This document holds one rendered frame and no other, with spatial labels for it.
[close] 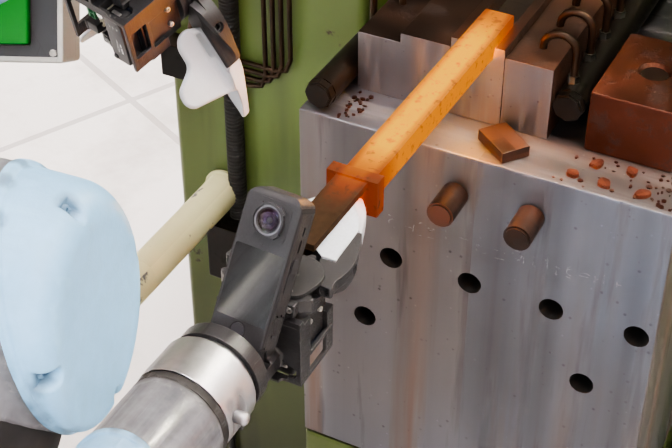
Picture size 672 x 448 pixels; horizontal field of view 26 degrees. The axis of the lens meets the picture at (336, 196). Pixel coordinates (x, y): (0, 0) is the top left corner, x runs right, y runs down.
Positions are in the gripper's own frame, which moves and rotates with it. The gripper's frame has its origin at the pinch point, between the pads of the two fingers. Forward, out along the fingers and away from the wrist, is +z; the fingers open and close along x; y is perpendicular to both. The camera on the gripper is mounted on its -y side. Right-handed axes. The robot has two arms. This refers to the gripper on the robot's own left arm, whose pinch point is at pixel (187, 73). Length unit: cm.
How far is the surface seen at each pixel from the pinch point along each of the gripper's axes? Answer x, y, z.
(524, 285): 25.1, -14.5, 27.5
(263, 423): -15, -8, 90
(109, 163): -98, -47, 130
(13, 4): -23.9, 0.5, 4.8
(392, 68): 5.3, -20.1, 13.9
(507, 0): 9.5, -33.2, 13.1
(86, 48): -134, -72, 140
